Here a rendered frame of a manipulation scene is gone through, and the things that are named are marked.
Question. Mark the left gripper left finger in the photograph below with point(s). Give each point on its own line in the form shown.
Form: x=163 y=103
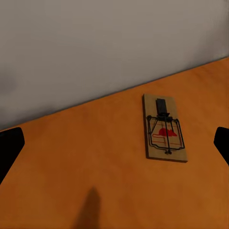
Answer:
x=11 y=143

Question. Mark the cabinet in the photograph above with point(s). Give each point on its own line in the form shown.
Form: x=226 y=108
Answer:
x=86 y=167

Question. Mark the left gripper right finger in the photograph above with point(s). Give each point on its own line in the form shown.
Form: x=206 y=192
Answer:
x=221 y=141

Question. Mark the mousetrap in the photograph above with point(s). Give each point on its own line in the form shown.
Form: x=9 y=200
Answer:
x=164 y=139

